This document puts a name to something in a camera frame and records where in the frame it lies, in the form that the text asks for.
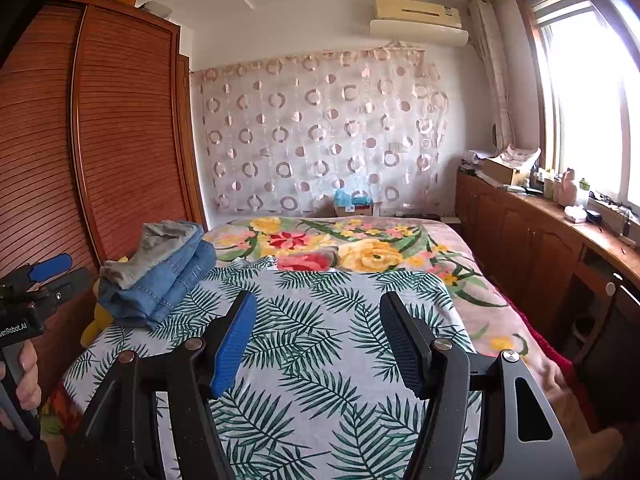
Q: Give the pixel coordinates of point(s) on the small white case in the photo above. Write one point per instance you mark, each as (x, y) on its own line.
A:
(575, 214)

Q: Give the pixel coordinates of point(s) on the person's left hand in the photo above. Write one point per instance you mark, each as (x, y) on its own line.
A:
(30, 375)

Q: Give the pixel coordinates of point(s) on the checkered window curtain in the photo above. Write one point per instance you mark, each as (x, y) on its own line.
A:
(492, 70)

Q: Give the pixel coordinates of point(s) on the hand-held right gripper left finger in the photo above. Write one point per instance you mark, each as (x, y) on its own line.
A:
(232, 345)

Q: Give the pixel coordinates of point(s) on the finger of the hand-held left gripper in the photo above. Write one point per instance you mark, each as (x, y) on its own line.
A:
(70, 282)
(50, 265)

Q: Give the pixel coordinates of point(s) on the long wooden cabinet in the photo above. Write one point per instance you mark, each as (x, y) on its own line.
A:
(520, 230)

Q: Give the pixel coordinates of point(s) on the window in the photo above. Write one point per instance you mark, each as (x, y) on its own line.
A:
(590, 100)

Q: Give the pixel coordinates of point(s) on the grey pants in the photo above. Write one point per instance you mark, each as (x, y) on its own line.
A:
(160, 245)

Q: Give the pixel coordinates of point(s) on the green cap bottle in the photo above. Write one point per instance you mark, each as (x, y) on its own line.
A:
(584, 194)

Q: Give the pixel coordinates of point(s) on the newspaper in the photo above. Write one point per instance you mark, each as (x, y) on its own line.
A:
(517, 155)

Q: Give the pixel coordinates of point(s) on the cream air conditioner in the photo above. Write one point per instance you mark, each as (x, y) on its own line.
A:
(417, 20)

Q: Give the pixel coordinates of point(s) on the blue plastic bag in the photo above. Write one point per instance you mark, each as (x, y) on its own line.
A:
(352, 197)

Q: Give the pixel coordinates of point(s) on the open cardboard box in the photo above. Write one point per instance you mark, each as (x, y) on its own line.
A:
(502, 171)

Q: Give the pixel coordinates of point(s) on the stack of papers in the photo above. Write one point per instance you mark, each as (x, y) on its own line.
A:
(475, 161)

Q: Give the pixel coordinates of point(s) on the leaf print bedsheet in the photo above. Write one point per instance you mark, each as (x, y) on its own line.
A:
(325, 320)

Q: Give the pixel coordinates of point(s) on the red cloth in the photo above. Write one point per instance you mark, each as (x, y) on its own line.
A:
(550, 350)

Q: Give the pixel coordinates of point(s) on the white bottle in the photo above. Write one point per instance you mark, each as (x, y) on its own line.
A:
(548, 189)

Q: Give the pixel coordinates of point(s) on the circle patterned curtain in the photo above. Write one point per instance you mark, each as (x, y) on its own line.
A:
(320, 135)

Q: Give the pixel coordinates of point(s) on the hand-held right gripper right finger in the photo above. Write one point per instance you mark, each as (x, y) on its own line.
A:
(400, 345)

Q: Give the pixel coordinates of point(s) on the yellow plush toy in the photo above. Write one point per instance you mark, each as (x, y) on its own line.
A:
(100, 322)

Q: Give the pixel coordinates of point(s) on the small black case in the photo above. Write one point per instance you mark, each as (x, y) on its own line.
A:
(595, 216)

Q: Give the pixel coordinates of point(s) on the wooden slatted wardrobe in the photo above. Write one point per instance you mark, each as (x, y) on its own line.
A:
(125, 125)

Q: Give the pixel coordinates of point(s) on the grey box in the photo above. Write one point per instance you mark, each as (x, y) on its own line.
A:
(156, 8)

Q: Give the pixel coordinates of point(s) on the small cardboard box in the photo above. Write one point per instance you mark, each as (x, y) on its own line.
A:
(355, 210)

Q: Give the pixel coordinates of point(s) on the folded light blue jeans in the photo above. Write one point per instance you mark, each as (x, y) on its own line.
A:
(196, 269)

